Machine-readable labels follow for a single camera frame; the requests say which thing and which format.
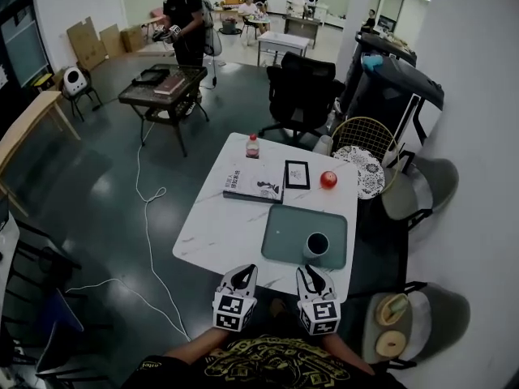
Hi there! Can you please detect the black tray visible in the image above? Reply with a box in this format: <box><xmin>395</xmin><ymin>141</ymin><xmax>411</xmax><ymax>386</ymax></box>
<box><xmin>131</xmin><ymin>67</ymin><xmax>170</xmax><ymax>88</ymax></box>

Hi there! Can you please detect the small cardboard sheet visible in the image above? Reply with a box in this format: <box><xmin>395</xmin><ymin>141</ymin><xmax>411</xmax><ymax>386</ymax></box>
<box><xmin>99</xmin><ymin>24</ymin><xmax>127</xmax><ymax>59</ymax></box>

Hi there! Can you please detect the wooden table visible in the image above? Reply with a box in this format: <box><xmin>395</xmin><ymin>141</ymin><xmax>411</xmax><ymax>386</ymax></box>
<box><xmin>0</xmin><ymin>90</ymin><xmax>82</xmax><ymax>218</ymax></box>

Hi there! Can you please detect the dark green rectangular tray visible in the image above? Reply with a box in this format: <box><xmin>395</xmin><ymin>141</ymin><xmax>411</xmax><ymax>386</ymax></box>
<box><xmin>260</xmin><ymin>203</ymin><xmax>349</xmax><ymax>270</ymax></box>

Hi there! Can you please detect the blue chair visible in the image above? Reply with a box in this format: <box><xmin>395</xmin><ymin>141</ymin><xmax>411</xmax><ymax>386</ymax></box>
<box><xmin>34</xmin><ymin>288</ymin><xmax>114</xmax><ymax>384</ymax></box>

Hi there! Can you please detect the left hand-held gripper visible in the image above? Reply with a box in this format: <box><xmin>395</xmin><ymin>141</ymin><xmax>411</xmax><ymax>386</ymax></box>
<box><xmin>212</xmin><ymin>263</ymin><xmax>260</xmax><ymax>334</ymax></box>

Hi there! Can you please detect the person's left forearm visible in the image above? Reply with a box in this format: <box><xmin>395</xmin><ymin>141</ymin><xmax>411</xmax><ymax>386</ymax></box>
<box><xmin>164</xmin><ymin>326</ymin><xmax>228</xmax><ymax>360</ymax></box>

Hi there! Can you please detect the patterned round cushion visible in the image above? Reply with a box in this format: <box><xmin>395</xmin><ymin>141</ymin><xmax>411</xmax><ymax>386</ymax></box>
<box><xmin>332</xmin><ymin>145</ymin><xmax>385</xmax><ymax>200</ymax></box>

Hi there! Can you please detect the white and dark book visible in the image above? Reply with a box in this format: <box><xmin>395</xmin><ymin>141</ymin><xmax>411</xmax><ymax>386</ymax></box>
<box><xmin>222</xmin><ymin>167</ymin><xmax>285</xmax><ymax>205</ymax></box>

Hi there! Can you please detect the teal cloth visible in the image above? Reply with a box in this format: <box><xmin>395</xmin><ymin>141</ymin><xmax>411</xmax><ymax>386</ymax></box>
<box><xmin>362</xmin><ymin>53</ymin><xmax>384</xmax><ymax>72</ymax></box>

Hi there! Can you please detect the large cardboard sheet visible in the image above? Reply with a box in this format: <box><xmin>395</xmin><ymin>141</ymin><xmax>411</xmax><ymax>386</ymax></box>
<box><xmin>66</xmin><ymin>16</ymin><xmax>107</xmax><ymax>71</ymax></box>

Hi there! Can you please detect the person's right forearm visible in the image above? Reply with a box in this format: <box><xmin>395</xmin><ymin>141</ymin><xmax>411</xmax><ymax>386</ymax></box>
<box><xmin>322</xmin><ymin>332</ymin><xmax>376</xmax><ymax>376</ymax></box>

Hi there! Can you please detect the white floor cable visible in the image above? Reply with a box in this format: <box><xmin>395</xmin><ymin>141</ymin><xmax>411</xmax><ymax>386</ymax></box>
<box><xmin>64</xmin><ymin>122</ymin><xmax>191</xmax><ymax>342</ymax></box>

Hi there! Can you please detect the black stool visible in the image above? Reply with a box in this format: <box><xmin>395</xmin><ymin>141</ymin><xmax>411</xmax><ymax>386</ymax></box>
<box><xmin>60</xmin><ymin>83</ymin><xmax>103</xmax><ymax>122</ymax></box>

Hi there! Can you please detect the white metal table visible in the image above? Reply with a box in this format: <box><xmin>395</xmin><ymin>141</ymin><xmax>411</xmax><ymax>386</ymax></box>
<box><xmin>257</xmin><ymin>30</ymin><xmax>311</xmax><ymax>67</ymax></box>

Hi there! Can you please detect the beige ring with green insert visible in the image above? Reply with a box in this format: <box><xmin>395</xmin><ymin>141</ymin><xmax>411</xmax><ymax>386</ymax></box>
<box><xmin>375</xmin><ymin>293</ymin><xmax>410</xmax><ymax>326</ymax></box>

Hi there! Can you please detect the white marble table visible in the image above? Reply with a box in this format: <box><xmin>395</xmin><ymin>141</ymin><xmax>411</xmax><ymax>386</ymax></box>
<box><xmin>172</xmin><ymin>131</ymin><xmax>360</xmax><ymax>304</ymax></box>

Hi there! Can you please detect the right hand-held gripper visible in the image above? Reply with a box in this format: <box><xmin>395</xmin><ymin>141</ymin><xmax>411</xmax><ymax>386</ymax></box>
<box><xmin>295</xmin><ymin>263</ymin><xmax>341</xmax><ymax>337</ymax></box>

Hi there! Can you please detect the gold wire chair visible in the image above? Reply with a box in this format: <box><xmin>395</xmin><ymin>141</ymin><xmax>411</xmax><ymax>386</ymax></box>
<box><xmin>330</xmin><ymin>116</ymin><xmax>401</xmax><ymax>200</ymax></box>

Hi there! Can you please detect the white pet carrier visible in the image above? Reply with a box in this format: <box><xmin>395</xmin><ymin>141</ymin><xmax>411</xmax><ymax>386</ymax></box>
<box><xmin>60</xmin><ymin>66</ymin><xmax>82</xmax><ymax>96</ymax></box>

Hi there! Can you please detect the dark red book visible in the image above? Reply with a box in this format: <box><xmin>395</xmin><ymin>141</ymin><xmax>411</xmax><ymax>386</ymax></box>
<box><xmin>152</xmin><ymin>75</ymin><xmax>187</xmax><ymax>96</ymax></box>

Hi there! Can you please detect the black and white machine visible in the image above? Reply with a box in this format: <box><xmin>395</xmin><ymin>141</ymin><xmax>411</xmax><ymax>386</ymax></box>
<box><xmin>338</xmin><ymin>30</ymin><xmax>445</xmax><ymax>165</ymax></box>

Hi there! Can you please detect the red capped drink bottle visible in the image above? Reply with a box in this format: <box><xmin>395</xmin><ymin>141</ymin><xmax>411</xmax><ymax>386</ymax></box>
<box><xmin>244</xmin><ymin>133</ymin><xmax>260</xmax><ymax>160</ymax></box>

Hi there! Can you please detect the white cylindrical bin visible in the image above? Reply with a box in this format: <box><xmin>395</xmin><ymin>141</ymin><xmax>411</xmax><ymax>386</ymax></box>
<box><xmin>311</xmin><ymin>135</ymin><xmax>334</xmax><ymax>157</ymax></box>

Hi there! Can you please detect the grey chair with black legs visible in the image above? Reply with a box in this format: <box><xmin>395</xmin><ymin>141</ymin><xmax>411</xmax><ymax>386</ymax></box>
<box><xmin>360</xmin><ymin>281</ymin><xmax>471</xmax><ymax>370</ymax></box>
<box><xmin>380</xmin><ymin>152</ymin><xmax>460</xmax><ymax>230</ymax></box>

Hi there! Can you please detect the brown desk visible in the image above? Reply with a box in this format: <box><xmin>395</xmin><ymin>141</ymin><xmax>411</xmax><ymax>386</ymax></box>
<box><xmin>283</xmin><ymin>14</ymin><xmax>321</xmax><ymax>50</ymax></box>

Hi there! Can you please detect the grey cup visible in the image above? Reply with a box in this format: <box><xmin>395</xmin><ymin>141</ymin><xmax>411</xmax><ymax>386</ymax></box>
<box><xmin>302</xmin><ymin>232</ymin><xmax>330</xmax><ymax>261</ymax></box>

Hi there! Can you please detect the black office chair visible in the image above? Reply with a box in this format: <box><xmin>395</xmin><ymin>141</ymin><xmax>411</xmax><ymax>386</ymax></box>
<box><xmin>259</xmin><ymin>51</ymin><xmax>345</xmax><ymax>145</ymax></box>

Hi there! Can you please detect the cardboard box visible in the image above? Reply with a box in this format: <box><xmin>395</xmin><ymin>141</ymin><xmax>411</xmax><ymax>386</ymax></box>
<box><xmin>120</xmin><ymin>26</ymin><xmax>145</xmax><ymax>53</ymax></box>

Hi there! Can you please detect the black wicker table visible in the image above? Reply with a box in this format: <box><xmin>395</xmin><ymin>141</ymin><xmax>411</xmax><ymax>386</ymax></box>
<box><xmin>118</xmin><ymin>63</ymin><xmax>212</xmax><ymax>157</ymax></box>

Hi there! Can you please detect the black picture frame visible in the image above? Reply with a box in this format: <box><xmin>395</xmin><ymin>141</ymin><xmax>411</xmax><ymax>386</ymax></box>
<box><xmin>284</xmin><ymin>159</ymin><xmax>311</xmax><ymax>191</ymax></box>

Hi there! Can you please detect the person's black printed t-shirt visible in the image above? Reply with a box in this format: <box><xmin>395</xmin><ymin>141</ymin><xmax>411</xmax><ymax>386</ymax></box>
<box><xmin>121</xmin><ymin>297</ymin><xmax>409</xmax><ymax>389</ymax></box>

